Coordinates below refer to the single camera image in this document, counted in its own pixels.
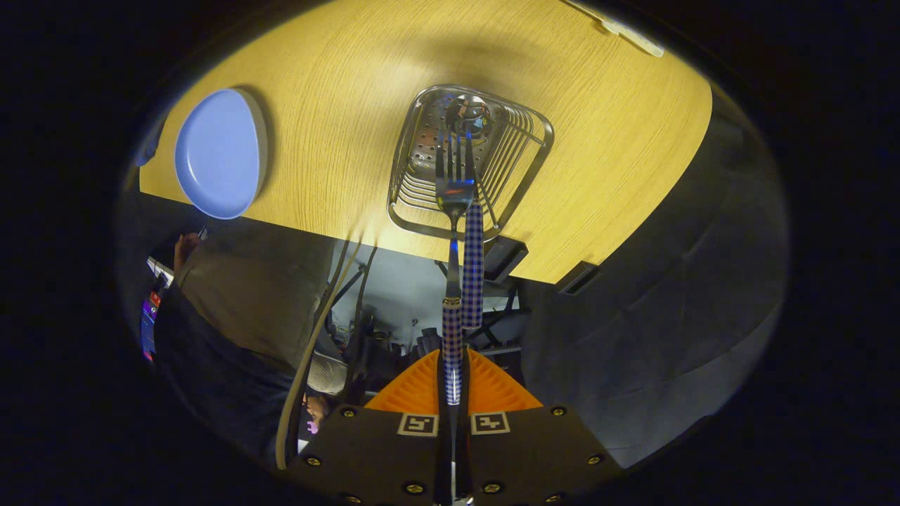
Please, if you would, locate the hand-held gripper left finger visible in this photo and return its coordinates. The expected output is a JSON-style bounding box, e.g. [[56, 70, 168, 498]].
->
[[292, 349, 451, 506]]

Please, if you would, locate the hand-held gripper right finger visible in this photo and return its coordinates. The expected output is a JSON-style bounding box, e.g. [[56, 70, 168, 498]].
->
[[457, 348, 623, 506]]

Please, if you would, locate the fork with checkered handle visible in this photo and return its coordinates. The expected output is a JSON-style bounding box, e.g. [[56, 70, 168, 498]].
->
[[434, 130, 479, 406]]

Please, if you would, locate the spoon with checkered handle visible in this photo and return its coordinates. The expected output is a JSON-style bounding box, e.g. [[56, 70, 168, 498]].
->
[[445, 93, 494, 330]]

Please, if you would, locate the beige shoe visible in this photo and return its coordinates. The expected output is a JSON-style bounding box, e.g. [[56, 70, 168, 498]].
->
[[307, 351, 350, 396]]

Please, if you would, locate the person's dark clothing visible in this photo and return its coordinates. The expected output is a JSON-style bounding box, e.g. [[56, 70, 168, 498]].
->
[[153, 285, 300, 465]]

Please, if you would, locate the person's olive clothing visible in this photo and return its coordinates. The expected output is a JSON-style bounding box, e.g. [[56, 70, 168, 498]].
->
[[174, 219, 338, 377]]

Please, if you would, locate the purple lit device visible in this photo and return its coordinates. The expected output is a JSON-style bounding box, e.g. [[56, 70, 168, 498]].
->
[[139, 288, 164, 363]]

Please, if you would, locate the blue round plate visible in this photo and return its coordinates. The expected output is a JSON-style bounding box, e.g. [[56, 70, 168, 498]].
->
[[174, 87, 269, 220]]

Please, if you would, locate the white divided tray of beans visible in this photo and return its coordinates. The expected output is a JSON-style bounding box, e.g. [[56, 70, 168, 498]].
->
[[599, 17, 665, 58]]

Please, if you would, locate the beige cable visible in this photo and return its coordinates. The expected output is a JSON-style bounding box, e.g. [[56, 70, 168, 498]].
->
[[274, 239, 363, 470]]

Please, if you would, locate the black cable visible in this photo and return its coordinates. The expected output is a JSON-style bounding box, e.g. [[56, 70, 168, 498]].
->
[[348, 246, 378, 394]]

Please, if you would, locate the black table bracket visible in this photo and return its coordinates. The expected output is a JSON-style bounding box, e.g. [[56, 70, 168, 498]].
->
[[482, 235, 529, 283], [555, 261, 600, 296]]

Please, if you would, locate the metal wire basket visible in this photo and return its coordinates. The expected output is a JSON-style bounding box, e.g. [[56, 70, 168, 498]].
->
[[387, 84, 555, 242]]

